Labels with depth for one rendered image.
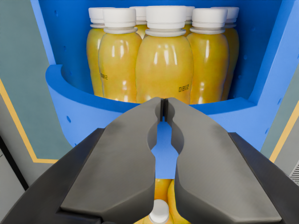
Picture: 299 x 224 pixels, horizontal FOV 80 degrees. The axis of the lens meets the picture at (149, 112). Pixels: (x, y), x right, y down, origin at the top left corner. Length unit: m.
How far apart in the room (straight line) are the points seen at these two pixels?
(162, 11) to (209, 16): 0.07
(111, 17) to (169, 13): 0.07
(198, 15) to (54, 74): 0.17
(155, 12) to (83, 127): 0.12
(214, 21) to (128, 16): 0.09
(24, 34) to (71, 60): 1.37
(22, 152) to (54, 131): 0.55
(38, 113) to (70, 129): 1.76
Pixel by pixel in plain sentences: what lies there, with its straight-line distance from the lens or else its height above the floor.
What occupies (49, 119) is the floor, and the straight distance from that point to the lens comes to 1.92.
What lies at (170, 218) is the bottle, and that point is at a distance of 0.42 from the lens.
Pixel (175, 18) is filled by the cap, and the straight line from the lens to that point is 0.18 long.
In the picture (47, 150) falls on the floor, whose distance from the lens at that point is 2.22.
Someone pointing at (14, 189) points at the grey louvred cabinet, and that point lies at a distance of 2.62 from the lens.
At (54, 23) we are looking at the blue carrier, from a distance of 0.27.
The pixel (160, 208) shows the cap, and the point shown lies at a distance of 0.40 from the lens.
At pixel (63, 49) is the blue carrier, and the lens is 0.29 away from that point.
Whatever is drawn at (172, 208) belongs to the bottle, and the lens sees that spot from 0.43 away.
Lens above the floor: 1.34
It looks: 58 degrees down
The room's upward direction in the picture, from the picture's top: 174 degrees counter-clockwise
